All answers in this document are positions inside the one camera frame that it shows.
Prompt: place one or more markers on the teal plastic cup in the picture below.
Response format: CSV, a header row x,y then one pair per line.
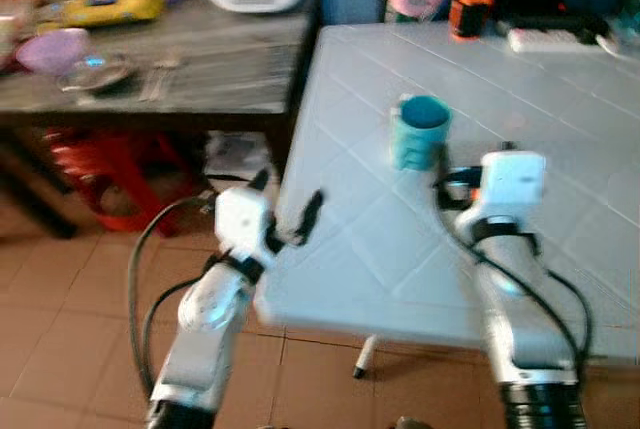
x,y
418,134

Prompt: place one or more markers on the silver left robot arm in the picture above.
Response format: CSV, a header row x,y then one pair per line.
x,y
205,321

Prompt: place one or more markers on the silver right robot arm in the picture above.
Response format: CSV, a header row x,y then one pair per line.
x,y
520,329

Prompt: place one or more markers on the white paper bag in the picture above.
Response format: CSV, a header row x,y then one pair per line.
x,y
236,157

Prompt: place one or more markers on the white plastic table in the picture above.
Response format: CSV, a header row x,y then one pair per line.
x,y
450,79

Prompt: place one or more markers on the dark wooden table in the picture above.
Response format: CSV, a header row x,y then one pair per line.
x,y
220,64

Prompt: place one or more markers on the red plastic stool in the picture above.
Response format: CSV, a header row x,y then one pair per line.
x,y
120,179

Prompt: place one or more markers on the metal spoon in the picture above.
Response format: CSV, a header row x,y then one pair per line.
x,y
160,74

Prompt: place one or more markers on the orange and black tool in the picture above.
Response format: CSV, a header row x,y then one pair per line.
x,y
470,14

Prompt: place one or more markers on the white power strip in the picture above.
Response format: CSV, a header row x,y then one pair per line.
x,y
555,41

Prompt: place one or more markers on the black device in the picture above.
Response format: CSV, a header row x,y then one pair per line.
x,y
550,7

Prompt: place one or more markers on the metal dish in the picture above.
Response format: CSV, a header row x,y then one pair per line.
x,y
98,74

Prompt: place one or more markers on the yellow snack package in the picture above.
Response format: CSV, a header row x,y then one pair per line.
x,y
110,9

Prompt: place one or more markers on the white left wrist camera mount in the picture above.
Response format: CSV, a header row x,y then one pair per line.
x,y
242,219

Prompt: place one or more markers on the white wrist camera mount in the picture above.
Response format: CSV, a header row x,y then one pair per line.
x,y
242,219
512,181

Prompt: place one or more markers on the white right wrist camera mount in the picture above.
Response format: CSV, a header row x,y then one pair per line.
x,y
512,181

